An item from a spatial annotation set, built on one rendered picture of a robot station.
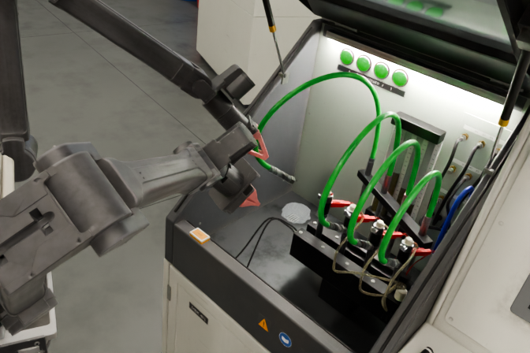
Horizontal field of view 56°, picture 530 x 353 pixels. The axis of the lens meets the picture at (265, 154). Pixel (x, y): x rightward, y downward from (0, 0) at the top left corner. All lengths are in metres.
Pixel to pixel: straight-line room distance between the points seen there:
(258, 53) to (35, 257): 3.60
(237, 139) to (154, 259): 1.86
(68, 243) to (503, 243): 0.90
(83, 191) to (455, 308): 0.94
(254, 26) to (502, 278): 3.07
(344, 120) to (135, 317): 1.38
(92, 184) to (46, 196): 0.04
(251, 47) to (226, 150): 3.11
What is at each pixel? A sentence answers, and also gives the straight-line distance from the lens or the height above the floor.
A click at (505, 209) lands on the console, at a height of 1.30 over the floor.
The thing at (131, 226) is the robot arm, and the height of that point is 1.53.
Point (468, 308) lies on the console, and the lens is 1.23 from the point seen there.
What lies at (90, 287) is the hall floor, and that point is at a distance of 2.59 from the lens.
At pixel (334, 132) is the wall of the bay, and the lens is 1.60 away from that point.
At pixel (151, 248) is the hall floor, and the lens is 2.75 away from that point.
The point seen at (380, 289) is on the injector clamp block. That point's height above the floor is 0.98.
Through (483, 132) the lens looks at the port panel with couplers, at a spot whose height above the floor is 1.33.
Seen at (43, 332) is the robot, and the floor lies 1.04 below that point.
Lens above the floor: 1.86
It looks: 31 degrees down
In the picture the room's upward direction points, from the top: 8 degrees clockwise
